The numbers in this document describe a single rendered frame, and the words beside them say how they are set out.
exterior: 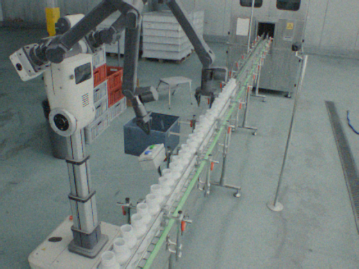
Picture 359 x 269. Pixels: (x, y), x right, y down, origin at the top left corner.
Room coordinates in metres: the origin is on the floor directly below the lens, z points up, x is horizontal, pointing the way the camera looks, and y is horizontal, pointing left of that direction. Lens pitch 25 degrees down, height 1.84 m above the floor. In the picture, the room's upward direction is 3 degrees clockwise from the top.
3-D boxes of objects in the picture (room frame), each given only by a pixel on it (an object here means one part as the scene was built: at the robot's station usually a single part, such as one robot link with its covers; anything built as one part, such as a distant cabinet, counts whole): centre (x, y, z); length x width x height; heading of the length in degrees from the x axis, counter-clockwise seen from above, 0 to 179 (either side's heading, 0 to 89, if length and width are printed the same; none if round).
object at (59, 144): (3.25, 1.29, 0.32); 0.45 x 0.45 x 0.64
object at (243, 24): (5.95, -1.05, 1.22); 0.23 x 0.03 x 0.32; 73
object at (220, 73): (1.58, -0.17, 1.46); 0.12 x 0.09 x 0.12; 73
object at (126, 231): (0.74, 0.15, 1.08); 0.06 x 0.06 x 0.17
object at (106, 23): (9.14, 1.71, 0.50); 1.23 x 1.05 x 1.00; 161
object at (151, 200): (0.91, 0.09, 1.08); 0.06 x 0.06 x 0.17
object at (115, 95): (4.50, 1.12, 0.33); 0.61 x 0.41 x 0.22; 166
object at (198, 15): (10.18, 0.03, 0.59); 1.25 x 1.03 x 1.17; 164
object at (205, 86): (1.58, -0.13, 1.37); 0.10 x 0.07 x 0.07; 73
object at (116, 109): (4.50, 1.12, 0.11); 0.61 x 0.41 x 0.22; 166
